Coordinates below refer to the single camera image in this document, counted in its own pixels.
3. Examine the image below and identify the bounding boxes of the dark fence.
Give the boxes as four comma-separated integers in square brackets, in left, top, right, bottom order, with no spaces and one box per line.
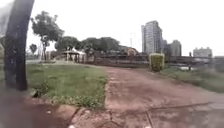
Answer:
[86,53,224,69]

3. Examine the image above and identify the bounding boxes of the row of trees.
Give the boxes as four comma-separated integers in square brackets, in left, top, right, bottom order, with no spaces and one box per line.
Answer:
[54,35,123,56]

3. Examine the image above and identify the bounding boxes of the red brick path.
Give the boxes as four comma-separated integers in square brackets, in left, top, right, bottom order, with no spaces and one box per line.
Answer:
[0,65,224,128]

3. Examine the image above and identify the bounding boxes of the tall grey building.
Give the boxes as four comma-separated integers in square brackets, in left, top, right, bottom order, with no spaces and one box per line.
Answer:
[140,20,164,55]

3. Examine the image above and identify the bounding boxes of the green grass field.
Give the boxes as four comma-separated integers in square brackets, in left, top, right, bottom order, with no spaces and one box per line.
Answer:
[0,61,109,110]

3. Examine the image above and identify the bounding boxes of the dark grey building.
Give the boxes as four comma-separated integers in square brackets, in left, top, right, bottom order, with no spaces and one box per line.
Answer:
[169,39,183,57]

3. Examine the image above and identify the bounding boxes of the leafy tree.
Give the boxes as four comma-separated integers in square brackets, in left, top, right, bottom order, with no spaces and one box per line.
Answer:
[30,10,65,62]

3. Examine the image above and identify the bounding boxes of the small tree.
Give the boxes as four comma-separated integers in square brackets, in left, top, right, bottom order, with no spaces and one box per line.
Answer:
[29,43,38,56]

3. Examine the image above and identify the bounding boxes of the grass verge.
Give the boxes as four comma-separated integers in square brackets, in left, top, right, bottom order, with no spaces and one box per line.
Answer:
[159,65,224,94]

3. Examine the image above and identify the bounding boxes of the pale building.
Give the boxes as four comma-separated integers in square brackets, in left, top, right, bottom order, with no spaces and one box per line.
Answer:
[192,46,213,58]

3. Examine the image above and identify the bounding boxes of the dark tree trunk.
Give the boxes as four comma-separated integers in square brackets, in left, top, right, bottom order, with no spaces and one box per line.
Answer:
[2,0,36,92]

